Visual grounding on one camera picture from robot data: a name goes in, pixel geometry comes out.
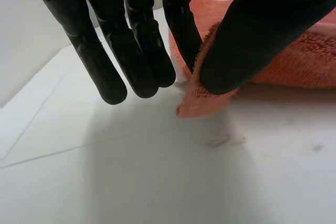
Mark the coral towel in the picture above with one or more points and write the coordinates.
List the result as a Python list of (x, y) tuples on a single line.
[(296, 61)]

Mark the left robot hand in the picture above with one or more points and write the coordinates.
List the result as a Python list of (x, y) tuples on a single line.
[(252, 45)]

